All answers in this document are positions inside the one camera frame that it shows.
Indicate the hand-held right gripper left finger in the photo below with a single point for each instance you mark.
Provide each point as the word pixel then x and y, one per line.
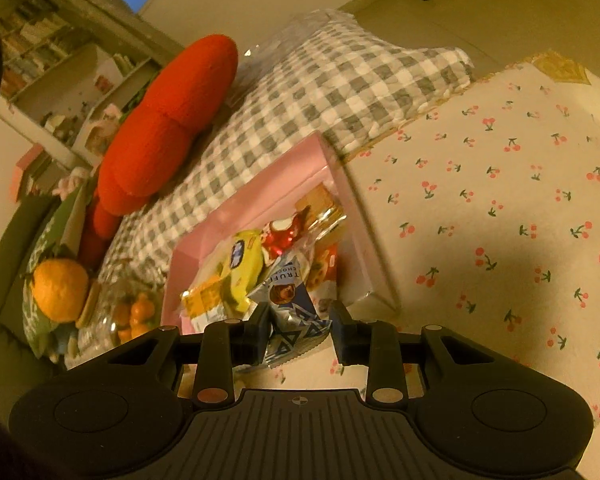
pixel 261 335

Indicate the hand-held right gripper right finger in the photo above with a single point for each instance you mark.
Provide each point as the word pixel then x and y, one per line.
pixel 341 335

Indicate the blue and silver chocolate packet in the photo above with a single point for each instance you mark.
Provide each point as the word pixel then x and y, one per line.
pixel 292 305

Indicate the white packet with orange edge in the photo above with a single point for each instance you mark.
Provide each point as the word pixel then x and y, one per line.
pixel 205 305

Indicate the yellow snack packet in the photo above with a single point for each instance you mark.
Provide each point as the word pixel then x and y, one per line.
pixel 242 260

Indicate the red snack packet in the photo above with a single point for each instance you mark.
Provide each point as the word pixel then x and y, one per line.
pixel 280 240

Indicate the gold foil wrapper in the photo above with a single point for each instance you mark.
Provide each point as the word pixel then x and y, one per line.
pixel 325 212

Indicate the pink cardboard box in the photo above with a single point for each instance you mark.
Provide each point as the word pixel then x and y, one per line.
pixel 260 195

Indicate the orange cookie packet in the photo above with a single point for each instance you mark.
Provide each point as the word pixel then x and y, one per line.
pixel 325 267

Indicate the pile of kumquats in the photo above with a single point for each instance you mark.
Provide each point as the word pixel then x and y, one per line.
pixel 137 315

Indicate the glass jar with yellow lid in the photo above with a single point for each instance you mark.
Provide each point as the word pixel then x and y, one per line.
pixel 107 305

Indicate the cherry print bed sheet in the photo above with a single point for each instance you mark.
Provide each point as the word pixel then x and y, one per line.
pixel 505 220

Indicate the large yellow citrus fruit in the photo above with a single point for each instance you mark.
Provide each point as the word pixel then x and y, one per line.
pixel 60 290

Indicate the red plush cushion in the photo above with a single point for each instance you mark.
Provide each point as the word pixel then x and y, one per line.
pixel 160 140

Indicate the green printed cushion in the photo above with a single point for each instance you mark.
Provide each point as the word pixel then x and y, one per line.
pixel 45 240

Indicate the pink plush toy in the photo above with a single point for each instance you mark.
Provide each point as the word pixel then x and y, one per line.
pixel 70 182

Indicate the grey checkered pillow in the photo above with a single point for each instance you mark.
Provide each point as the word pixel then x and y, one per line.
pixel 340 75

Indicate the white bookshelf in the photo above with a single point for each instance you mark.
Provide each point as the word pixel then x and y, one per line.
pixel 70 75

